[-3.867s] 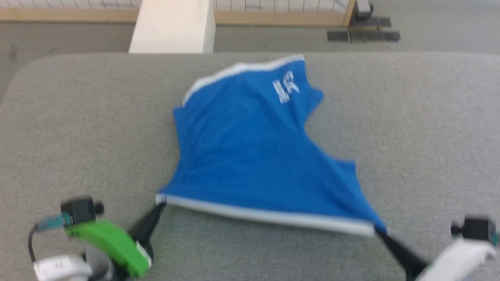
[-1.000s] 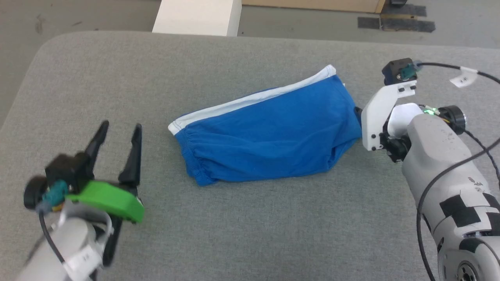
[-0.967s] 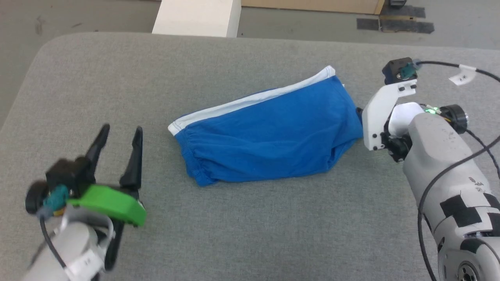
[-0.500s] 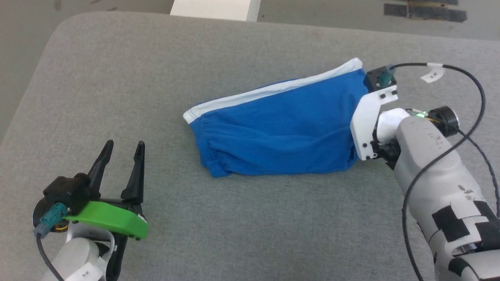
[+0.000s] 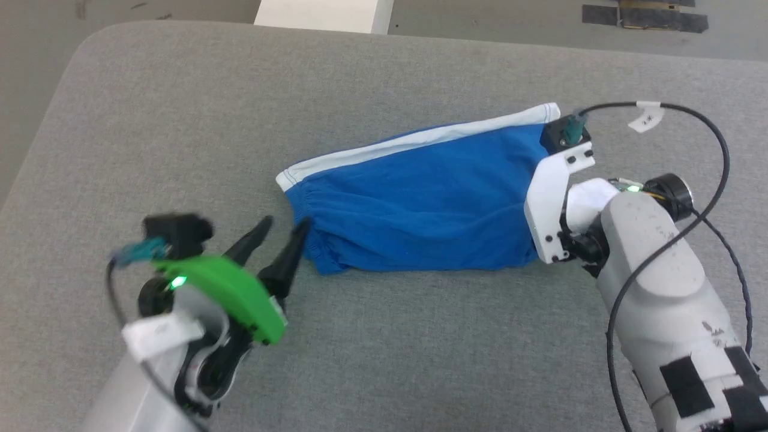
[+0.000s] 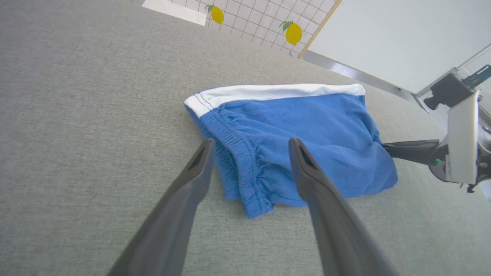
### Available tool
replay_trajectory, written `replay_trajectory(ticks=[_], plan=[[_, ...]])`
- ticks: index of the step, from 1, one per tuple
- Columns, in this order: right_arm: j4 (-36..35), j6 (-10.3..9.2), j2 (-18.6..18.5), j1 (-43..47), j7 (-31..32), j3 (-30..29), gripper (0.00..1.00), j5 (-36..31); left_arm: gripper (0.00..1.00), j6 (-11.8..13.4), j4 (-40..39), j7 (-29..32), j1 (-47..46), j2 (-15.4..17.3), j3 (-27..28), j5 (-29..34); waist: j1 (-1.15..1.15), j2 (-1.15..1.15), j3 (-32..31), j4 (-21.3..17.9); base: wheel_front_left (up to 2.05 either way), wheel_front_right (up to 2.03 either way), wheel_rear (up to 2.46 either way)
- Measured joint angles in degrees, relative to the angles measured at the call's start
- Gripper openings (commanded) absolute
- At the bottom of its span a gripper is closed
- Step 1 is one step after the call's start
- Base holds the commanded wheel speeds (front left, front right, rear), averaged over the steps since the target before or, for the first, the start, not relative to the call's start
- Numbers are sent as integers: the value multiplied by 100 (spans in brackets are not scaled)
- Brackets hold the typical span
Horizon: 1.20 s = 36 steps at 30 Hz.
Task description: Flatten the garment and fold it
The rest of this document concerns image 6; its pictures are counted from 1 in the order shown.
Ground blue shorts with white trim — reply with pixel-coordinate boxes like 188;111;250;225
183;83;399;220

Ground lemon print partition screen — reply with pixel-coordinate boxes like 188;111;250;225
169;0;343;59

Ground teal right camera connector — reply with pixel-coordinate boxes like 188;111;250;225
462;64;491;89

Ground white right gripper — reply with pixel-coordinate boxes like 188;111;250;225
382;89;491;186

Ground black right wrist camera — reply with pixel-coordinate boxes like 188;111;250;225
423;73;475;111

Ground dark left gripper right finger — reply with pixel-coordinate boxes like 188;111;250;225
288;137;400;276

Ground grey fabric sofa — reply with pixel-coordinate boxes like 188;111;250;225
0;0;491;276

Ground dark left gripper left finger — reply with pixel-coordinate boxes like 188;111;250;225
107;138;217;276

